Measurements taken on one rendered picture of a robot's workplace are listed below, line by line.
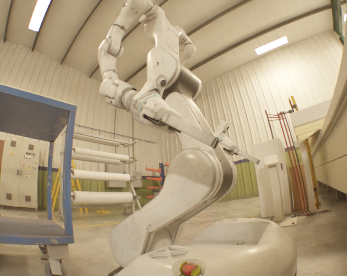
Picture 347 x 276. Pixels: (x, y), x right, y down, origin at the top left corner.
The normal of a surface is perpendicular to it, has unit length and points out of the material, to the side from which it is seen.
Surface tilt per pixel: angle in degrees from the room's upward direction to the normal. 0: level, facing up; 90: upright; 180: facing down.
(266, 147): 90
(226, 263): 37
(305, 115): 90
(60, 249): 90
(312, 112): 90
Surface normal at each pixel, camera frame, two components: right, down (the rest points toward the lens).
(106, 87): -0.47, -0.12
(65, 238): 0.74, -0.27
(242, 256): 0.04, -0.99
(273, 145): -0.66, -0.18
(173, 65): -0.27, -0.18
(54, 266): 0.39, -0.33
